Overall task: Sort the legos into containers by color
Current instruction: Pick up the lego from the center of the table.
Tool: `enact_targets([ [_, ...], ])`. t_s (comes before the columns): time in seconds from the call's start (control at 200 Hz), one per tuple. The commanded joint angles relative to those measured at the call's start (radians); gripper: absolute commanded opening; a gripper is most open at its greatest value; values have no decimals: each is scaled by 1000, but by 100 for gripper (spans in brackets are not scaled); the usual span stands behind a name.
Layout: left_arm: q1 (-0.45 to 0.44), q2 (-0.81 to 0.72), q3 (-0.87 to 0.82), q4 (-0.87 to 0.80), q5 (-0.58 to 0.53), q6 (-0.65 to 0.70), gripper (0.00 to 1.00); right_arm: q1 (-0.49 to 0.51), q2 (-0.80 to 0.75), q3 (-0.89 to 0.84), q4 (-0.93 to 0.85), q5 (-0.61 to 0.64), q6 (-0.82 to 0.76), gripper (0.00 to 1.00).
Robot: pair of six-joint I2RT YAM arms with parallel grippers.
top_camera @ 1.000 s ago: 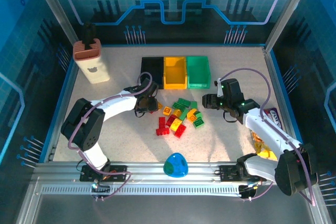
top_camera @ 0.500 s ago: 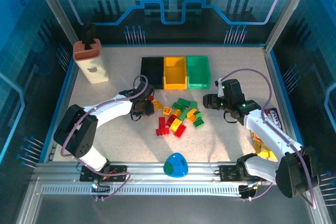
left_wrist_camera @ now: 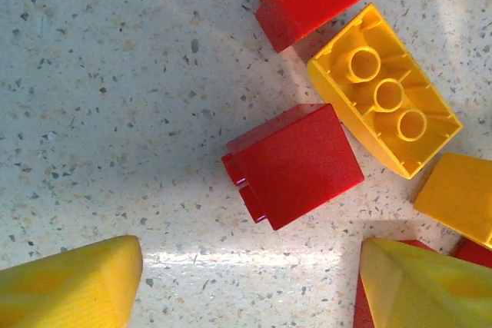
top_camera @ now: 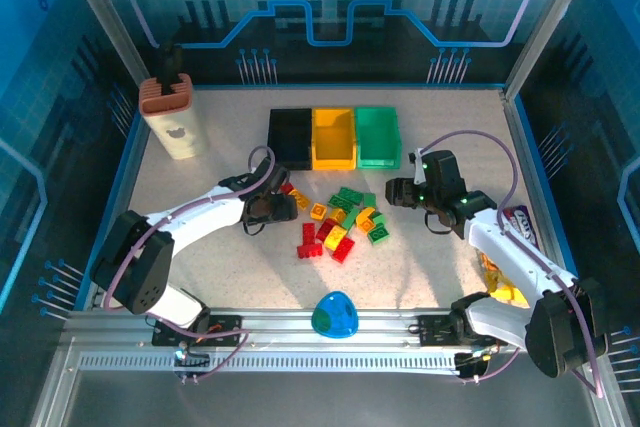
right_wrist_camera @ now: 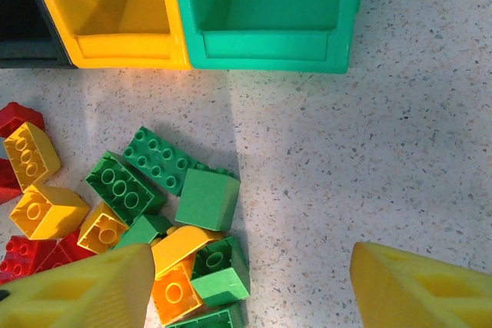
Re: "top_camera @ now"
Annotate light green square lego brick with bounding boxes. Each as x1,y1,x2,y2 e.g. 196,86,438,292
367,223,391,246

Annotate stepped red lego brick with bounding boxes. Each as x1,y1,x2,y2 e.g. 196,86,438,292
296,241,324,261

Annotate dark green lego brick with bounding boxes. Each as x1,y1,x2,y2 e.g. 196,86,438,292
327,186,369,209

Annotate green plastic bin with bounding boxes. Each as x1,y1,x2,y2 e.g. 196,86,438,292
353,105,402,170

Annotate black plastic bin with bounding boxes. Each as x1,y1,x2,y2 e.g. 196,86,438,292
267,107,315,172

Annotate yellow plastic bin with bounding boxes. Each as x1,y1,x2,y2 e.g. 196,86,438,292
311,106,359,172

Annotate purple snack bag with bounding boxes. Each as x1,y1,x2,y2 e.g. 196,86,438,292
501,204,540,250

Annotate blue translucent triangular container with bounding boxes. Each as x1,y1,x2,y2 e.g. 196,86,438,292
310,290,358,339

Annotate cream knife block brown top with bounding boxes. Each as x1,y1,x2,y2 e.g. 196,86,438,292
138,73,205,162

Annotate yellow snack bag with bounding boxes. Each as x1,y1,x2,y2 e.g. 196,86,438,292
474,250,531,309

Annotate grey metal lower panel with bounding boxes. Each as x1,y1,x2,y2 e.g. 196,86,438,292
29,336,636,427

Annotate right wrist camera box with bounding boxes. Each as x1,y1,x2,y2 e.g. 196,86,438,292
407,148,427,183

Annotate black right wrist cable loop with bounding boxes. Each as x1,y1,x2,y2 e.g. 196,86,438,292
423,211,454,236

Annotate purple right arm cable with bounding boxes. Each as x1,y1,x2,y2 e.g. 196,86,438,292
418,129,607,399

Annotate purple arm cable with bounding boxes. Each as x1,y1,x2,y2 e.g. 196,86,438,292
418,129,607,399
102,145,277,386

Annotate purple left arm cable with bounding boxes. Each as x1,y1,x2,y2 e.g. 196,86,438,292
102,145,277,386

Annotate blue-edged side rail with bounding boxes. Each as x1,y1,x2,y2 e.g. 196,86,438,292
73,106,149,311
499,87,576,278

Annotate aluminium front rail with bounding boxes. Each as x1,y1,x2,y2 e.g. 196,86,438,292
62,307,556,351

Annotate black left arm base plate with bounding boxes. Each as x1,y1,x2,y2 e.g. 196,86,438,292
151,314,245,348

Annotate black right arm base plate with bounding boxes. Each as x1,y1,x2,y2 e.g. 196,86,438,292
417,314,507,348

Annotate slotted grey cable duct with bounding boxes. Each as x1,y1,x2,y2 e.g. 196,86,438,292
77,350,476,374

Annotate black knife handle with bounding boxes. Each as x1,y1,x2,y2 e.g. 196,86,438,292
158,44,184,96

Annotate black connector with wires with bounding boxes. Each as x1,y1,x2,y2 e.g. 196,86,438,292
172,341,214,381
452,346,501,383

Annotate aluminium frame post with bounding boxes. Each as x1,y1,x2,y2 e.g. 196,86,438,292
55,0,151,86
503,0,601,101

